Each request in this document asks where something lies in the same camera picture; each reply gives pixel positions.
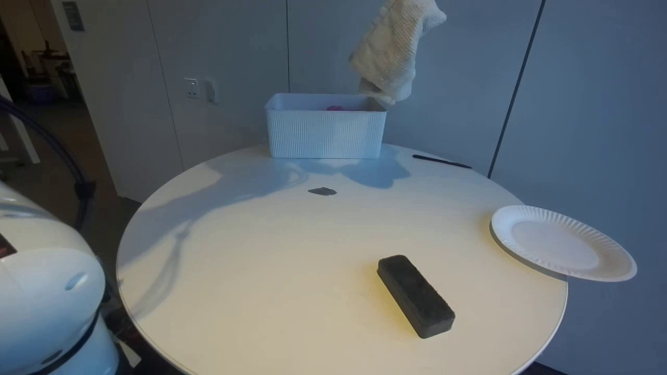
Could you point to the white towel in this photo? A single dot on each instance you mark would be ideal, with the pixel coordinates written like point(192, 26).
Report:
point(393, 52)

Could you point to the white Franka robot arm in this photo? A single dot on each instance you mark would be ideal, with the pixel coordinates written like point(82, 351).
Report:
point(45, 293)

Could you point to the white plastic basket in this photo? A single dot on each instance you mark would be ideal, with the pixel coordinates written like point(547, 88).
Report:
point(326, 136)

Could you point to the small dark flat piece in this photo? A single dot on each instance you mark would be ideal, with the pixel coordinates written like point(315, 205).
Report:
point(323, 191)

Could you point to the black rectangular block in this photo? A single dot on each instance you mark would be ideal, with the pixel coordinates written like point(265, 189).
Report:
point(415, 297)

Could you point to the white paper plate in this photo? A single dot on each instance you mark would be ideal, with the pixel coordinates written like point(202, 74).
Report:
point(559, 242)

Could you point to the white wall outlet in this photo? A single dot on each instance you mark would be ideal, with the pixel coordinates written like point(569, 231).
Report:
point(200, 90)

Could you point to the grey wall sign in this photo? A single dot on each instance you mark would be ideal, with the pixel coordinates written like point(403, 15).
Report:
point(71, 14)

